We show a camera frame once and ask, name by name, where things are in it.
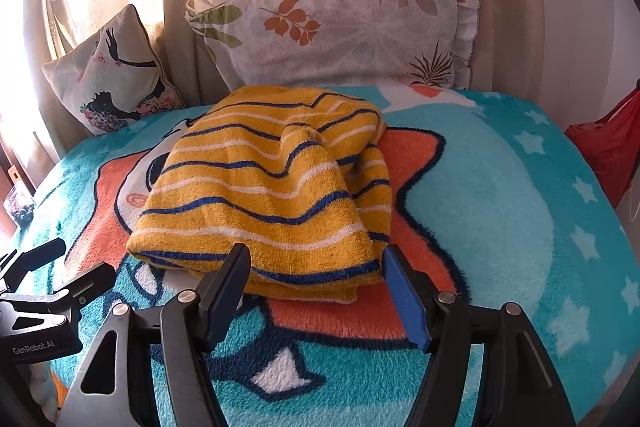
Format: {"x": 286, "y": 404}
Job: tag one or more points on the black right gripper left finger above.
{"x": 114, "y": 385}

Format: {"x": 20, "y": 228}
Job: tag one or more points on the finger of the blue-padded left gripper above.
{"x": 80, "y": 289}

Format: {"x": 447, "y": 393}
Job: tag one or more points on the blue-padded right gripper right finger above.
{"x": 496, "y": 354}

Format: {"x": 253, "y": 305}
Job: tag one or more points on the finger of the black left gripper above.
{"x": 16, "y": 265}

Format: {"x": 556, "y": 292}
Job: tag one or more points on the yellow striped knit sweater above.
{"x": 293, "y": 174}

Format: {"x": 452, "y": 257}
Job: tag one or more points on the glass jar with stones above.
{"x": 19, "y": 205}

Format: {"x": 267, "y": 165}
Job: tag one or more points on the woman silhouette print cushion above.
{"x": 114, "y": 78}

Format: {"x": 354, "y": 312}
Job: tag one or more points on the red plastic bag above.
{"x": 610, "y": 145}

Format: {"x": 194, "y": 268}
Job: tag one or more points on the leaf print ruffled pillow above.
{"x": 338, "y": 42}

